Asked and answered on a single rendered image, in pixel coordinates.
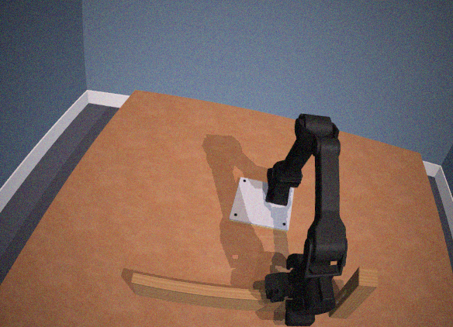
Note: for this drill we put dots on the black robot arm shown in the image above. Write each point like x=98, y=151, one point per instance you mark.
x=326, y=237

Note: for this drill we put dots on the long wooden rail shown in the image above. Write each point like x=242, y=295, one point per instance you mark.
x=204, y=295

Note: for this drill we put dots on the wooden post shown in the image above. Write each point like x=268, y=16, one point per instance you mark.
x=362, y=283

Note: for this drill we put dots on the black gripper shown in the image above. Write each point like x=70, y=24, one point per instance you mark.
x=295, y=314

